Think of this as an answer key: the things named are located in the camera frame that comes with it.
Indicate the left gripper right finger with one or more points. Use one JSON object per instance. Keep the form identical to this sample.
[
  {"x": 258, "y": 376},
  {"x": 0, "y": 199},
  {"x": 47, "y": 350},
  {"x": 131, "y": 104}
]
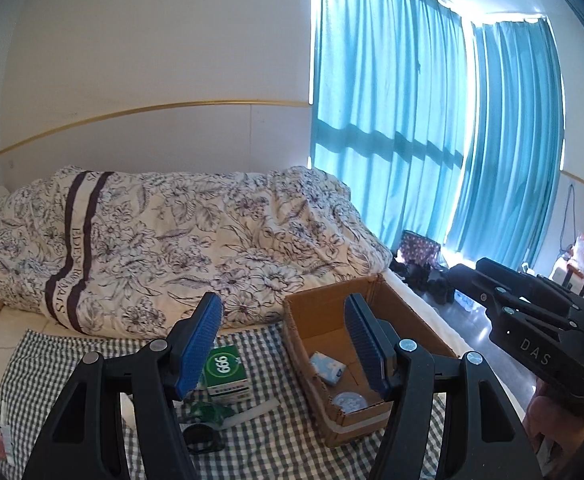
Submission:
[{"x": 483, "y": 437}]

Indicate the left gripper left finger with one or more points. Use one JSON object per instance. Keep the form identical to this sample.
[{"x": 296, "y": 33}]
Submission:
[{"x": 82, "y": 437}]

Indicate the black round band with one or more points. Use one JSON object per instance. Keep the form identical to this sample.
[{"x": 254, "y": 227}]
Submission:
[{"x": 202, "y": 439}]

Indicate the green foil wrapper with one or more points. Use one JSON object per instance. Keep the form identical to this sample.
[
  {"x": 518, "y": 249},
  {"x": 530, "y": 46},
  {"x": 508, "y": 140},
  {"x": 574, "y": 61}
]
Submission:
[{"x": 206, "y": 413}]

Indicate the white foam tube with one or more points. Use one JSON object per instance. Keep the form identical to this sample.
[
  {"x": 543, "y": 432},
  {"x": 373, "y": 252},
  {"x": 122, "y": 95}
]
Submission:
[{"x": 250, "y": 414}]

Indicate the green 999 medicine box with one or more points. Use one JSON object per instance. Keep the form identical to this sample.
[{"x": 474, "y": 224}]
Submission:
[{"x": 224, "y": 376}]

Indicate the person's right hand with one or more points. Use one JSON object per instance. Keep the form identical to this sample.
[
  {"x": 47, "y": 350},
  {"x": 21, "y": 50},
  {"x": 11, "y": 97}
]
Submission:
[{"x": 545, "y": 421}]

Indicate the clear round plastic container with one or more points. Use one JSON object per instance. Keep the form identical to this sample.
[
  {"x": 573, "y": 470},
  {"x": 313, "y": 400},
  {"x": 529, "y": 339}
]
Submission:
[{"x": 350, "y": 402}]

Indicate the polka dot bag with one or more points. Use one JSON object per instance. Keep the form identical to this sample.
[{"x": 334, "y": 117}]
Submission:
[{"x": 419, "y": 249}]

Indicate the blue tissue packet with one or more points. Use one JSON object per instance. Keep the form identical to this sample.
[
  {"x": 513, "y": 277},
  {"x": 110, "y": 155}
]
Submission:
[{"x": 328, "y": 369}]

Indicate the floral patterned duvet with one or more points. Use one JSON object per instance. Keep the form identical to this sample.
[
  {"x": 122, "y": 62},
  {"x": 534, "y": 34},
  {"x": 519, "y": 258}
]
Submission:
[{"x": 110, "y": 254}]

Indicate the brown cardboard box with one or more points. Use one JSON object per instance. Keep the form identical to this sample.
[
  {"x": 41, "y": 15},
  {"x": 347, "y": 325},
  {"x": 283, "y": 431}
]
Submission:
[{"x": 313, "y": 320}]

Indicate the teal window curtain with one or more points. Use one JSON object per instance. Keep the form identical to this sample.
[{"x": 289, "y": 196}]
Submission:
[{"x": 440, "y": 127}]

